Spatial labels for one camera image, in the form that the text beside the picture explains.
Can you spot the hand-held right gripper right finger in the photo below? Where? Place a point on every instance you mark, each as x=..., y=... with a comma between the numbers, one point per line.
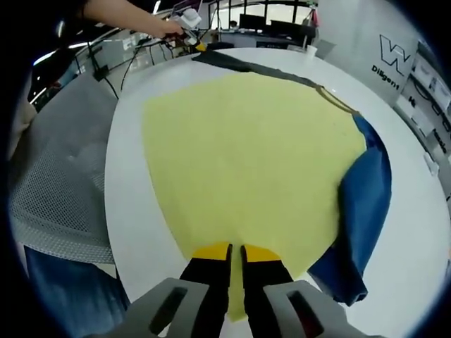
x=262, y=278

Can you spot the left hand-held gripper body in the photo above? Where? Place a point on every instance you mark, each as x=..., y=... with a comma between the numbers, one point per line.
x=188, y=18

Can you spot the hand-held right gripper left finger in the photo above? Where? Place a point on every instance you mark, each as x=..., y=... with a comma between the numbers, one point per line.
x=208, y=274

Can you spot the yellow blue grey garment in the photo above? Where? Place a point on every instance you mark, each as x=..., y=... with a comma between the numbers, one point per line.
x=246, y=158

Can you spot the person's left hand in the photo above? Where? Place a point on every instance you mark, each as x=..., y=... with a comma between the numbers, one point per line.
x=171, y=29

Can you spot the black computer monitor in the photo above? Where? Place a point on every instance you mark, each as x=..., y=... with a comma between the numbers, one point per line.
x=252, y=22
x=292, y=28

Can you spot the white paper cup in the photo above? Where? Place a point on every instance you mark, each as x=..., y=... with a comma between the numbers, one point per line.
x=311, y=51

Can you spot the grey chair back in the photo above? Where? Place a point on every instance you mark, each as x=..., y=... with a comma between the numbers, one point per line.
x=326, y=48

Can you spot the person's blue jeans leg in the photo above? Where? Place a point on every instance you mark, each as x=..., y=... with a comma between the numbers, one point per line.
x=77, y=288

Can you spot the grey metal shelf unit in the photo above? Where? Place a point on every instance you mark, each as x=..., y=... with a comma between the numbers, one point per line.
x=428, y=95

